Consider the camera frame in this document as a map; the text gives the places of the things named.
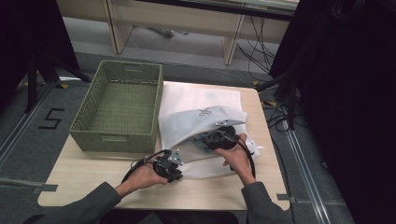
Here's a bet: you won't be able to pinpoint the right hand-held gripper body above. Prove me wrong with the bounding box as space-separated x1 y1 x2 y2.
201 119 248 151

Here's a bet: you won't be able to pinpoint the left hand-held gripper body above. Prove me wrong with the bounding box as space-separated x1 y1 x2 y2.
151 148 185 183

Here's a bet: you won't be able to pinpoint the grey cloth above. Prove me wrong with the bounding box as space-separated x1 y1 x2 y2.
162 106 225 147

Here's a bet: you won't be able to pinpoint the white mesh laundry bag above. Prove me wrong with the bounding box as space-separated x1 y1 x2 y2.
157 81 265 180

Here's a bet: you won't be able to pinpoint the person's right hand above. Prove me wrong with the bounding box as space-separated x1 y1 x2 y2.
214 133 256 187

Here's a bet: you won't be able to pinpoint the person's left hand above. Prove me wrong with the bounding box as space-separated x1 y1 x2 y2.
123 163 170 195

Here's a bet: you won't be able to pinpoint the green woven basket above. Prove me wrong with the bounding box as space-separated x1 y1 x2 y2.
68 59 164 154

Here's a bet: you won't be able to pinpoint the black stand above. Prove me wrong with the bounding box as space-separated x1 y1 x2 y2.
255 69 302 132
23 50 92 114

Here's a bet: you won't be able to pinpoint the black tape floor mark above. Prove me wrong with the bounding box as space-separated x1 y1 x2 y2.
37 107 65 131

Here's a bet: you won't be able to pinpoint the power strip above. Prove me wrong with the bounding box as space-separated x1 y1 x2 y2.
147 26 190 39

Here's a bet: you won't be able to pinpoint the light wooden desk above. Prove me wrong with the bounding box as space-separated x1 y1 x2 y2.
55 0 301 67

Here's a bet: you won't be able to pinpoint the black curtain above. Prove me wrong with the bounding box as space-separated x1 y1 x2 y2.
269 0 396 224
0 0 80 108

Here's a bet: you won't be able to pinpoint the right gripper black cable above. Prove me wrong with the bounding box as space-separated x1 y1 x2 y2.
218 130 257 179

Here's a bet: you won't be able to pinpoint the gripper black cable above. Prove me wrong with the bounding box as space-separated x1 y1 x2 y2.
120 148 173 185
218 130 257 179

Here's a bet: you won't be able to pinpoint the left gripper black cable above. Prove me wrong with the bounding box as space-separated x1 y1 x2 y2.
120 148 173 185

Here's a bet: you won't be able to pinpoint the metal floor rail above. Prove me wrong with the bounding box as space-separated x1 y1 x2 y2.
0 82 55 169
284 127 332 224

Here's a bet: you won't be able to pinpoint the black floor cables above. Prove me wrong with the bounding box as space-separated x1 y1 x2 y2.
234 14 278 83

